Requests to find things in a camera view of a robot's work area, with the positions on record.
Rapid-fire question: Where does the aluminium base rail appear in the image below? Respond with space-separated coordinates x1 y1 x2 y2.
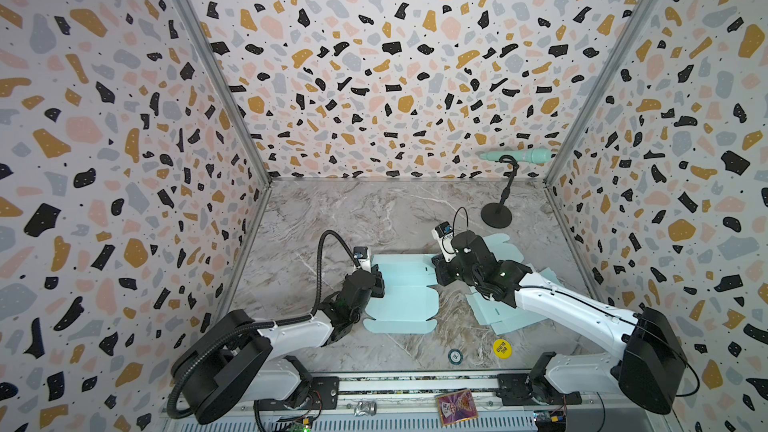
159 369 680 431

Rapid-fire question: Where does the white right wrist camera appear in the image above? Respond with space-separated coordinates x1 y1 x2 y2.
432 221 456 263

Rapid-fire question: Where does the yellow round sticker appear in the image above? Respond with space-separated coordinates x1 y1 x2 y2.
493 339 513 360

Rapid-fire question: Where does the purple snack packet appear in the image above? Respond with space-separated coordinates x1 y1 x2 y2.
436 389 478 427

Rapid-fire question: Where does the black corrugated left cable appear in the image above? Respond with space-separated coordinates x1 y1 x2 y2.
166 229 361 421

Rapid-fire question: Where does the mint paper box sheet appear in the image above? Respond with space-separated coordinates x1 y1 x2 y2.
363 254 440 335

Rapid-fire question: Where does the aluminium corner post right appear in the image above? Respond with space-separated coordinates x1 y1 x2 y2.
544 0 658 187

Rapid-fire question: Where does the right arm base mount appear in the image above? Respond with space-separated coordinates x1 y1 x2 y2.
496 352 582 406

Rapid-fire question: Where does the mint flat box sheets stack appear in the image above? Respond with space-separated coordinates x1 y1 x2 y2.
466 233 546 335

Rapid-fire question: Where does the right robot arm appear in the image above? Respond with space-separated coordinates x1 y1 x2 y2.
432 222 688 415

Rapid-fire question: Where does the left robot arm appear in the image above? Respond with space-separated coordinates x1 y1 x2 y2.
166 266 385 425

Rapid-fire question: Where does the black round-base stand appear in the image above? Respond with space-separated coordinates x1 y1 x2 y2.
480 154 519 229

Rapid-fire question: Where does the dark round tape roll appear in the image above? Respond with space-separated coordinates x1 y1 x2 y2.
448 349 463 365

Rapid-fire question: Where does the aluminium corner post left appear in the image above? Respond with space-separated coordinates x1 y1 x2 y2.
171 0 271 187

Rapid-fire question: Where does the aluminium corner post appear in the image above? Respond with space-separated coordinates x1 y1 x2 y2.
544 0 658 187
171 0 271 187

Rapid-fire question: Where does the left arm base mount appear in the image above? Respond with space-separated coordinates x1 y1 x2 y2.
243 357 340 412

